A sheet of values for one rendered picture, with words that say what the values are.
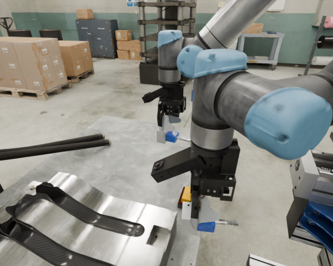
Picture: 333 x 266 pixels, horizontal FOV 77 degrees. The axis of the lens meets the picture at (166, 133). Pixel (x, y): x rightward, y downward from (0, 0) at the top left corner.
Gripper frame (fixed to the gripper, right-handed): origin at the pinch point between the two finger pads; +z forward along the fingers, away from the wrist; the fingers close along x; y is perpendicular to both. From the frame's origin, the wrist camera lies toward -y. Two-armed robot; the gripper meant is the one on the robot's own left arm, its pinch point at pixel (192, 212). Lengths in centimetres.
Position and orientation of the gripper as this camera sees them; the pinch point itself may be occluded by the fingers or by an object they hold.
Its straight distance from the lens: 52.3
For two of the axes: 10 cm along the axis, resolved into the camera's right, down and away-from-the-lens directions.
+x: 1.2, -5.0, 8.6
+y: 9.9, 0.6, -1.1
